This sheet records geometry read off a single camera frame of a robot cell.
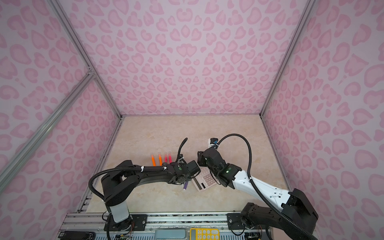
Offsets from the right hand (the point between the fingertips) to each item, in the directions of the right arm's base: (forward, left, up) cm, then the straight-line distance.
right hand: (200, 152), depth 80 cm
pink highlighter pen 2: (+5, +20, -17) cm, 27 cm away
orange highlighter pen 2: (+3, +25, -16) cm, 30 cm away
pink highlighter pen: (+5, +22, -16) cm, 28 cm away
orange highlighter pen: (+3, +30, -16) cm, 34 cm away
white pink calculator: (-9, -2, -15) cm, 18 cm away
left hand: (-5, +8, -16) cm, 19 cm away
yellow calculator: (-34, -2, -15) cm, 37 cm away
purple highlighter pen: (-12, +8, -16) cm, 22 cm away
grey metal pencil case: (-35, +13, -14) cm, 40 cm away
